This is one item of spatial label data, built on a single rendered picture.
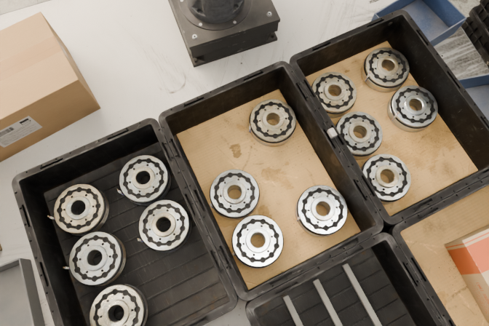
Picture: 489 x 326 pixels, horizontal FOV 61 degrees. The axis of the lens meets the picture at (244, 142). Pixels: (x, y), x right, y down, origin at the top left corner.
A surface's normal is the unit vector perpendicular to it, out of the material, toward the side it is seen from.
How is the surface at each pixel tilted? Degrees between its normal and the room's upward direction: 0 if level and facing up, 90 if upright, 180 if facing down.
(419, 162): 0
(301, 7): 0
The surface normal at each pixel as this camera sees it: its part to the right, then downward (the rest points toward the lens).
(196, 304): 0.00, -0.33
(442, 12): -0.83, 0.52
